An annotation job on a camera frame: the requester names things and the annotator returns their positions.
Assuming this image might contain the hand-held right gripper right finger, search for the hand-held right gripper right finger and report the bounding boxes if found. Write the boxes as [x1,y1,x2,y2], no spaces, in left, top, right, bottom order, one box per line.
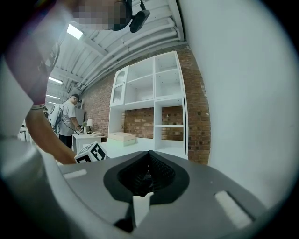
[134,150,268,239]

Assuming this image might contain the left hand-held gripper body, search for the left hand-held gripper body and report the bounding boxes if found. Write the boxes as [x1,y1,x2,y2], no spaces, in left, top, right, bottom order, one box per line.
[74,141,108,164]

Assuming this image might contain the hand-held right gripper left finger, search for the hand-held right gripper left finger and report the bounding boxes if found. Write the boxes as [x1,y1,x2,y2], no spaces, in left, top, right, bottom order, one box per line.
[58,150,150,239]

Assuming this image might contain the person's left forearm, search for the person's left forearm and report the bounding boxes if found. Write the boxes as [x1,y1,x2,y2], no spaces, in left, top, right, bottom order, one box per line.
[25,105,78,165]

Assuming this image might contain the white side table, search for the white side table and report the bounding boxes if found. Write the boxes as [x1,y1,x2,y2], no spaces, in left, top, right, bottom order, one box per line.
[72,133,104,153]

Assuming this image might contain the pink flat box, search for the pink flat box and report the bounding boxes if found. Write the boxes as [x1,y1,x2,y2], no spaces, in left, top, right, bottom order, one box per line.
[107,131,137,148]

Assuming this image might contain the white shelf unit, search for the white shelf unit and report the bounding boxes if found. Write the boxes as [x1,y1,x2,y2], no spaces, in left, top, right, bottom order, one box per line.
[108,50,189,160]

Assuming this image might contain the white ceiling pipes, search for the white ceiling pipes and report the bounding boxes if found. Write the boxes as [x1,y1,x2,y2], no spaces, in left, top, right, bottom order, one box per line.
[80,13,185,87]

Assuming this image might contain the person's head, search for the person's head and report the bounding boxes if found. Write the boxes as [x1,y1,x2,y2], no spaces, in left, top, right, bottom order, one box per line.
[71,0,132,32]

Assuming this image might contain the black head-worn camera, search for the black head-worn camera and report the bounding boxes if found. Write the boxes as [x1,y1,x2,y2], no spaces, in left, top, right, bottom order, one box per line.
[128,0,151,34]

